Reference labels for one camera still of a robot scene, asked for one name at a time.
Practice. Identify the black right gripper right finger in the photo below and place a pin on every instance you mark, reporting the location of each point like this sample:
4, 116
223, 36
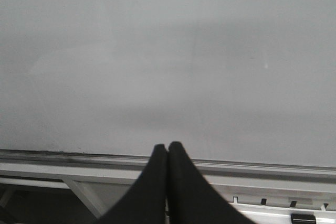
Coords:
191, 199

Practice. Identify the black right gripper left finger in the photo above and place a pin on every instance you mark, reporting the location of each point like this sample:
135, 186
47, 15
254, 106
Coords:
144, 202

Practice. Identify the white metal whiteboard stand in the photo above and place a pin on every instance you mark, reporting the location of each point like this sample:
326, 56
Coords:
262, 200

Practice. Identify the white whiteboard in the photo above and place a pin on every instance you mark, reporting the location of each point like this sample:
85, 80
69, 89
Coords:
233, 80

